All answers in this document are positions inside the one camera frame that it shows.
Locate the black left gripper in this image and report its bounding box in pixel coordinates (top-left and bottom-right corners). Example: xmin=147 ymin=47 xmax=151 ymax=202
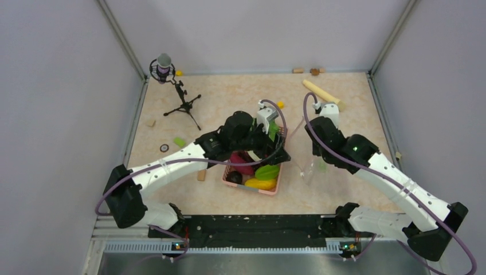
xmin=232 ymin=118 xmax=290 ymax=164

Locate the green toy lettuce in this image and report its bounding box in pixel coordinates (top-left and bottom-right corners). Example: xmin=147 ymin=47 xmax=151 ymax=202
xmin=246 ymin=121 xmax=285 ymax=164

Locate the clear zip top bag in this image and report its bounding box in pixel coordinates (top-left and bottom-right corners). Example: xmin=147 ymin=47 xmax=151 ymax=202
xmin=285 ymin=116 xmax=327 ymax=186

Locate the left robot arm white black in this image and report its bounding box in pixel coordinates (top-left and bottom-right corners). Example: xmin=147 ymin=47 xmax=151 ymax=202
xmin=102 ymin=107 xmax=291 ymax=237

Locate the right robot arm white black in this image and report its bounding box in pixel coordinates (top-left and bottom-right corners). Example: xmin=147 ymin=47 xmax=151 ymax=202
xmin=304 ymin=116 xmax=468 ymax=262

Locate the green toy starfruit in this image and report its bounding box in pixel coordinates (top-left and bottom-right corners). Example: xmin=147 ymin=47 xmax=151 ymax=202
xmin=254 ymin=164 xmax=280 ymax=180

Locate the pink plastic basket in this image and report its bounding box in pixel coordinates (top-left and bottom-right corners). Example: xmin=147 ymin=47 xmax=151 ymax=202
xmin=222 ymin=124 xmax=290 ymax=195

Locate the magenta toy sweet potato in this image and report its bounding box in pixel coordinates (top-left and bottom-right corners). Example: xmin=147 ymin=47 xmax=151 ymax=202
xmin=229 ymin=152 xmax=254 ymax=175

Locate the cream toy rolling pin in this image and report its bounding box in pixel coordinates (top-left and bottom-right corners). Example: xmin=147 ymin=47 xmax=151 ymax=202
xmin=302 ymin=80 xmax=346 ymax=111

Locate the dark purple toy fruit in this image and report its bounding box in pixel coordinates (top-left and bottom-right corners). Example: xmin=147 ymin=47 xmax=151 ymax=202
xmin=225 ymin=171 xmax=243 ymax=184

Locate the tan wooden block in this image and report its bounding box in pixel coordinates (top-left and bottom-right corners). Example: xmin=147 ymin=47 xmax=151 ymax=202
xmin=197 ymin=170 xmax=206 ymax=182

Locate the green rectangular block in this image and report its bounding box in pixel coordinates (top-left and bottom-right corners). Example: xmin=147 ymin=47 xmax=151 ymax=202
xmin=173 ymin=137 xmax=187 ymax=148

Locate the black microphone tripod stand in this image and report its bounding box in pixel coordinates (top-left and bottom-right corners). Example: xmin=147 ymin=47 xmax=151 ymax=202
xmin=163 ymin=80 xmax=202 ymax=131

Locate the light wooden cube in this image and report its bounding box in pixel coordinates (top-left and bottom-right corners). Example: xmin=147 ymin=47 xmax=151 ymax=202
xmin=145 ymin=119 xmax=156 ymax=127

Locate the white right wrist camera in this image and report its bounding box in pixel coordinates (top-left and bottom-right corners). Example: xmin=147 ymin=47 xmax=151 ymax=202
xmin=312 ymin=101 xmax=339 ymax=128

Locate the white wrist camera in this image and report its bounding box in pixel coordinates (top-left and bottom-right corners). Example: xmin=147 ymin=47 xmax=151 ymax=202
xmin=256 ymin=100 xmax=279 ymax=134
xmin=312 ymin=101 xmax=339 ymax=128

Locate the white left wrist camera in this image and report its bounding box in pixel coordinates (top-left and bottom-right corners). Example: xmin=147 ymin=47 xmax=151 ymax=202
xmin=256 ymin=100 xmax=279 ymax=134

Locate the brown round block at wall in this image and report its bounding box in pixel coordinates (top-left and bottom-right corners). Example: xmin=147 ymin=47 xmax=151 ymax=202
xmin=309 ymin=68 xmax=320 ymax=76

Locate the grey microphone with shock mount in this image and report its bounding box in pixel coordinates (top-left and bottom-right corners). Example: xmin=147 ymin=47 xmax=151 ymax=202
xmin=150 ymin=53 xmax=176 ymax=84

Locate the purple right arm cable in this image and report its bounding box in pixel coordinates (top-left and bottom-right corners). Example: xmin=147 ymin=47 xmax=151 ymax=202
xmin=302 ymin=92 xmax=477 ymax=275

